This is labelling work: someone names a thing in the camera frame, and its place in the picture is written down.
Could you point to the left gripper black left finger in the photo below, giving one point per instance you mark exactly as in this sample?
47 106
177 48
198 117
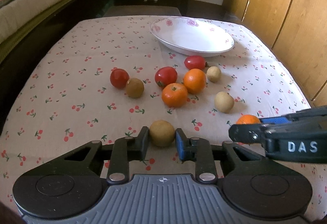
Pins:
89 159

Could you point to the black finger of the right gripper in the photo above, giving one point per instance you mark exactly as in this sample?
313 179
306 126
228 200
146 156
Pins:
247 133

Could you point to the small tan longan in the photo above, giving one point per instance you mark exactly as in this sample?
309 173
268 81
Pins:
213 74

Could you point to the wooden wardrobe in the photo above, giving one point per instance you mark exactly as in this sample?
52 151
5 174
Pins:
295 30

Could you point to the brown longan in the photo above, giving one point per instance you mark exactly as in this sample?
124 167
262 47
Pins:
134 88

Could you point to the white floral plate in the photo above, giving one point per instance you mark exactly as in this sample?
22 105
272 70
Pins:
191 36

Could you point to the brown low stool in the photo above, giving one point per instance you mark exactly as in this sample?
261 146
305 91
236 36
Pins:
142 10

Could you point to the small orange tangerine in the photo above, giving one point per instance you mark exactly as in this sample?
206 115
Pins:
248 119

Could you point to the red cherry tomato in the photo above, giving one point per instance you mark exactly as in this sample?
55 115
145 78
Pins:
165 76
119 78

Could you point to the oval red tomato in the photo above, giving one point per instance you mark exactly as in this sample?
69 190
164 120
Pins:
195 62

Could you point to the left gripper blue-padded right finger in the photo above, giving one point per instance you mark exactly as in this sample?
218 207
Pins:
204 155

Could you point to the pale tan longan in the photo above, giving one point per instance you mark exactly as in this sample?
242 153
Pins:
223 102

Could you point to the orange tangerine front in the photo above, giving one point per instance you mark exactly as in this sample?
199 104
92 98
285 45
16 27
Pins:
174 95

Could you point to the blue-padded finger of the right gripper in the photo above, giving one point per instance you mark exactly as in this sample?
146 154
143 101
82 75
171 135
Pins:
275 120

